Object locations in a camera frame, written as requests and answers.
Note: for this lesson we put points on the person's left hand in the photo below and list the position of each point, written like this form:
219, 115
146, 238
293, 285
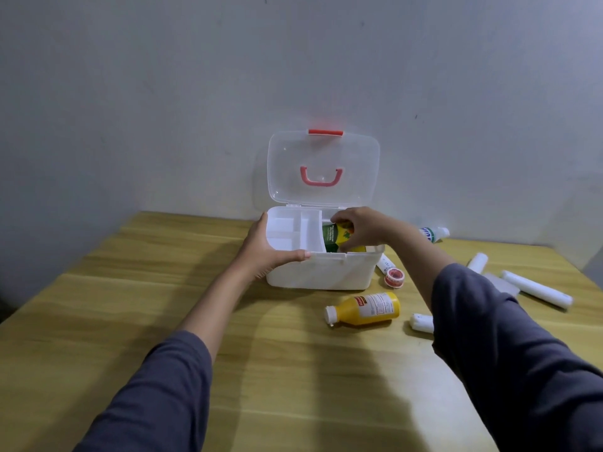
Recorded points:
256, 254

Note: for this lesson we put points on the white packet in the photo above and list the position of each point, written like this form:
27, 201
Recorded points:
504, 284

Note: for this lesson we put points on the white bottle green label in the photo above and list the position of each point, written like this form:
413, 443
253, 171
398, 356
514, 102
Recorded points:
435, 234

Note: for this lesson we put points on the person's right forearm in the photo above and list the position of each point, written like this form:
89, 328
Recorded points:
494, 348

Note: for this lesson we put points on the person's right hand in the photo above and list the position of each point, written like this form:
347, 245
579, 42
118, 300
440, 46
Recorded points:
370, 228

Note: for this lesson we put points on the yellow medicine bottle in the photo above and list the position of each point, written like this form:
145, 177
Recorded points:
362, 309

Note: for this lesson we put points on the green and yellow box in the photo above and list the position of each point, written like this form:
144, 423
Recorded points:
332, 235

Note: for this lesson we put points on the white first aid box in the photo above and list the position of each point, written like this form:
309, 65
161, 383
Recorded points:
320, 275

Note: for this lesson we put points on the person's left forearm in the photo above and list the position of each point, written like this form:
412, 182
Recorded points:
207, 315

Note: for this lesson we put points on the pink tape roll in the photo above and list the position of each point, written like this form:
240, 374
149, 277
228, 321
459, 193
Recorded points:
394, 279

